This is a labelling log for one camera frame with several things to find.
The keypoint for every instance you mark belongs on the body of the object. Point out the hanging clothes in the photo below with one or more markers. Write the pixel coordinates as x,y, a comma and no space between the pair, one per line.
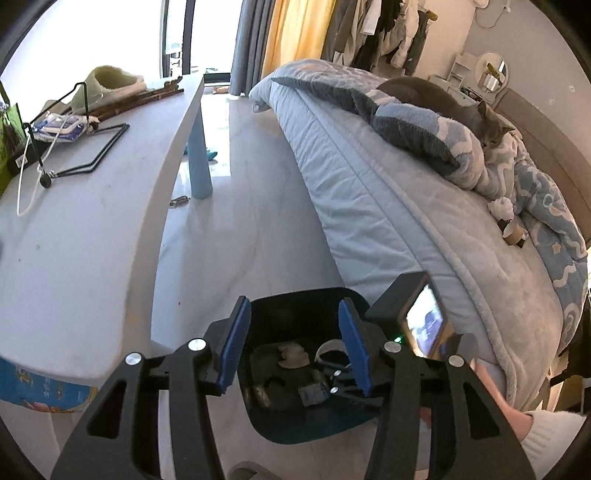
378,36

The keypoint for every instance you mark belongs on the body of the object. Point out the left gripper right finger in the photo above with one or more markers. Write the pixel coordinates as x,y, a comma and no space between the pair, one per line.
470,436

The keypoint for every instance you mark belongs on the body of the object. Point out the white balled sock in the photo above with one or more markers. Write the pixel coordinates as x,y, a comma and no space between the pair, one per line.
502,209

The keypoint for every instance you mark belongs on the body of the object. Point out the green handled bag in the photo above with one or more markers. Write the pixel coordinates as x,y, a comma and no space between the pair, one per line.
12,140

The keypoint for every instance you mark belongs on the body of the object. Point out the person's right hand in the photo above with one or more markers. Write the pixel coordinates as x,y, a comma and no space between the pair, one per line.
520,422

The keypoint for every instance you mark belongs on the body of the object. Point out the light blue bench table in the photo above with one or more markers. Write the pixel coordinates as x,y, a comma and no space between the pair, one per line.
79,260

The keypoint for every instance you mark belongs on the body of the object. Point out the blue white fleece blanket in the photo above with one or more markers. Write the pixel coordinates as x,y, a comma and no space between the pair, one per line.
451,149

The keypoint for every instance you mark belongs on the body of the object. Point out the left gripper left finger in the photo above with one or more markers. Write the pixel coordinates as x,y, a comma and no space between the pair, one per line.
117,436

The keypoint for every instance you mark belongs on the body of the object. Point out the black wire stand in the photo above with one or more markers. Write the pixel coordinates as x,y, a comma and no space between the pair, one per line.
42,150

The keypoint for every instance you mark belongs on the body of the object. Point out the yellow curtain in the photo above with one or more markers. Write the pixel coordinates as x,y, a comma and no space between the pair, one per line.
297,31

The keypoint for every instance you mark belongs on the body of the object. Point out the grey cat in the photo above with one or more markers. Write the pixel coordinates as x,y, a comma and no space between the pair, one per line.
485,123

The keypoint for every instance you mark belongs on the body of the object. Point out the black trash bin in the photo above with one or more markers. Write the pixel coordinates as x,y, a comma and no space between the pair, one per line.
290,336

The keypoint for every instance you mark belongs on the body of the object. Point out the white sleeve forearm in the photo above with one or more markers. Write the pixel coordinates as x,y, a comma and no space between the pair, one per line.
549,437

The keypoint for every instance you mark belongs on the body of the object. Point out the blue white tissue packet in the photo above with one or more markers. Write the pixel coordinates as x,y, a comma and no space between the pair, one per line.
59,128

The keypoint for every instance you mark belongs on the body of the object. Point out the blue printed box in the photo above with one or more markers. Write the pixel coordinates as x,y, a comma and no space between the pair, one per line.
23,388

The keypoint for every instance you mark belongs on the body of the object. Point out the small black box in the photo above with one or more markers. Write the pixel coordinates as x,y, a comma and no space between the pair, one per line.
313,394

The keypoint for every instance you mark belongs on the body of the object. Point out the small toy on floor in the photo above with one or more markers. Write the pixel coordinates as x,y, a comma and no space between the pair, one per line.
178,202

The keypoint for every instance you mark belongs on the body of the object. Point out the round vanity mirror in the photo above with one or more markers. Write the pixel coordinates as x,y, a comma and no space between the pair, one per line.
491,72

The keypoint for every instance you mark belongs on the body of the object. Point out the brown wooden sticks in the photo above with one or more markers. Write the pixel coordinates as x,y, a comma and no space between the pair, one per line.
169,89

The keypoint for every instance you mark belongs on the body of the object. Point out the grey curtain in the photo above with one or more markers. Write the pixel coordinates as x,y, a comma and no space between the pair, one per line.
250,45

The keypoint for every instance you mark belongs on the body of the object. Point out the grey bed mattress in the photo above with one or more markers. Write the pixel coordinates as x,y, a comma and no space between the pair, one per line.
386,212

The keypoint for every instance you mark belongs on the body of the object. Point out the pale green slipper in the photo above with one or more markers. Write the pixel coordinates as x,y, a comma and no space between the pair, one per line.
106,85

